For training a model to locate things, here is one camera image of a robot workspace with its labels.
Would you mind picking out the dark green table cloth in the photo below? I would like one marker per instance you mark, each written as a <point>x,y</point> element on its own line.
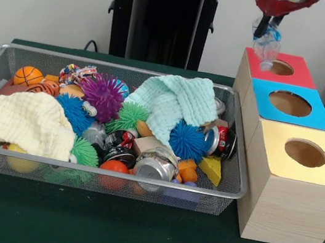
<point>131,235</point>

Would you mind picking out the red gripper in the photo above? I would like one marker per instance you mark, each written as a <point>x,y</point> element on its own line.
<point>275,4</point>

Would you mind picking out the orange mini basketball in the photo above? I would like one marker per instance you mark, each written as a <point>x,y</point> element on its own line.
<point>28,76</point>

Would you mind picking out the mint green cloth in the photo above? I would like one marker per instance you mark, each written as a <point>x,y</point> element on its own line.
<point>172,101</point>

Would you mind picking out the tiger striped toy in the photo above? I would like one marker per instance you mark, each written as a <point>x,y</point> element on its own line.
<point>46,88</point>

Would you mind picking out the blue spiky ball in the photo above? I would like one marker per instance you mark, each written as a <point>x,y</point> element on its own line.
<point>75,113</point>
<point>187,140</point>

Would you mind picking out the crushed silver can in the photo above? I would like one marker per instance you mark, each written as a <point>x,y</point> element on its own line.
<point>156,165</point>

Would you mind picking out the small crushed clear bottle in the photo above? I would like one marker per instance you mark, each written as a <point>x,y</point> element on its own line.
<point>267,48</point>

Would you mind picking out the clear mesh bin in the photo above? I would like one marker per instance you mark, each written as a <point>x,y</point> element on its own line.
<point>217,202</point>

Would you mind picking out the green spiky ball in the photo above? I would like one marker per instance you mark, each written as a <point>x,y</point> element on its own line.
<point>127,117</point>
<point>85,152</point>

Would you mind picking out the yellow wedge block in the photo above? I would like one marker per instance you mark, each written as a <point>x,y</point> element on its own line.
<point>212,169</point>

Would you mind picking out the wooden box with three holes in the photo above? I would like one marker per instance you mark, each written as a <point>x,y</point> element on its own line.
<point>286,204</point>

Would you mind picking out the orange red ball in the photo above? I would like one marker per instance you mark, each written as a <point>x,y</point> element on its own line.
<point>114,166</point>

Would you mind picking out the purple spiky ball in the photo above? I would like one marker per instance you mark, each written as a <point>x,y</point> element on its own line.
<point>103,96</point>

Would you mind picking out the cream yellow cloth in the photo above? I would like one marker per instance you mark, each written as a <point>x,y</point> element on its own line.
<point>25,120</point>

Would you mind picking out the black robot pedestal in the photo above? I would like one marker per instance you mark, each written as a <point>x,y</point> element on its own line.
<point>160,21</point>

